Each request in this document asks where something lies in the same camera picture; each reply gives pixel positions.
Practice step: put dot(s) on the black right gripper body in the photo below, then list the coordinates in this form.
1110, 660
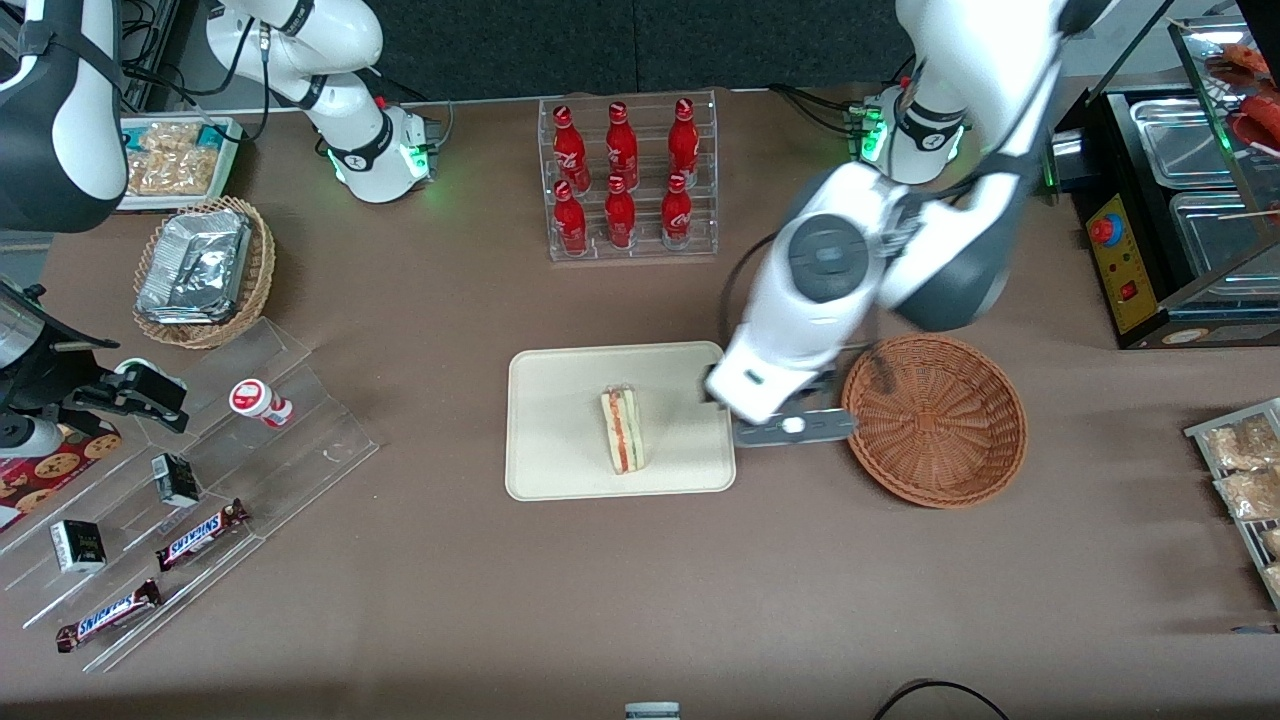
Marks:
52, 377

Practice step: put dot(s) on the triangle sandwich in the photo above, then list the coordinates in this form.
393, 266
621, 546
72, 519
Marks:
622, 430

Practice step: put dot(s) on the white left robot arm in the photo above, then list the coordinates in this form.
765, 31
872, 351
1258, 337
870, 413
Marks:
960, 60

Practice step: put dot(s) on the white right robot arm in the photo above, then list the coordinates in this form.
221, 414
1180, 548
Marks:
340, 40

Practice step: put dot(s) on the cream plastic tray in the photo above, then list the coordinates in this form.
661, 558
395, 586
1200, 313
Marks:
560, 420

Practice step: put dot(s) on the light tan wicker basket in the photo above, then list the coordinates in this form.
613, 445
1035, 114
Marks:
258, 270

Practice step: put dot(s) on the brown wicker basket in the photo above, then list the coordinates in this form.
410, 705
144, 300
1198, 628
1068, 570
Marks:
935, 420

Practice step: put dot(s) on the white tray with snacks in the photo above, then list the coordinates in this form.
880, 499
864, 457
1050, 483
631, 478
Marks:
232, 150

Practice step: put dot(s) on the grey tray with snack packs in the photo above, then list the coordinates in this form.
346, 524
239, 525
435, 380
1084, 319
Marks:
1200, 432

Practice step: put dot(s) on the red and white yoghurt bottle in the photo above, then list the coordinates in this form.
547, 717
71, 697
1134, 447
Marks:
258, 400

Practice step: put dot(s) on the red cookie box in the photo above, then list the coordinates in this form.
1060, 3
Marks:
55, 470

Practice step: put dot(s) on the silver foil packet stack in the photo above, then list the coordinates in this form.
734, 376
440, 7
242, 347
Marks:
195, 265

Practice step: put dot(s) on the brown snickers bar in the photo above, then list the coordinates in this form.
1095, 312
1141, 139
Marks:
108, 615
200, 535

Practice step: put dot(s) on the clear acrylic stepped stand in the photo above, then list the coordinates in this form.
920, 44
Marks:
300, 440

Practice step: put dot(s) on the clear acrylic bottle rack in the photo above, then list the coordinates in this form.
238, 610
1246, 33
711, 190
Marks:
645, 235

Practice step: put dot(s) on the small black and white carton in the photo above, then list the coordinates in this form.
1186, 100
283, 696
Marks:
78, 546

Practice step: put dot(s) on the red cola bottle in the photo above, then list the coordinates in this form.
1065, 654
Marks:
570, 222
684, 145
677, 215
620, 218
569, 150
621, 148

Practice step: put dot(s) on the clear pack of crackers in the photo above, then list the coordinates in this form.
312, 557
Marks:
170, 172
1250, 495
1245, 440
165, 136

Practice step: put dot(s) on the small grey object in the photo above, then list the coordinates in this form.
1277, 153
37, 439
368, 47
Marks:
652, 712

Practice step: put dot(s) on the black food warmer cabinet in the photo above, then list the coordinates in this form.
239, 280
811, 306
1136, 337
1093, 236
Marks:
1130, 260

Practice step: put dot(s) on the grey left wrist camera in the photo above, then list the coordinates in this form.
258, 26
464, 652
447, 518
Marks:
830, 425

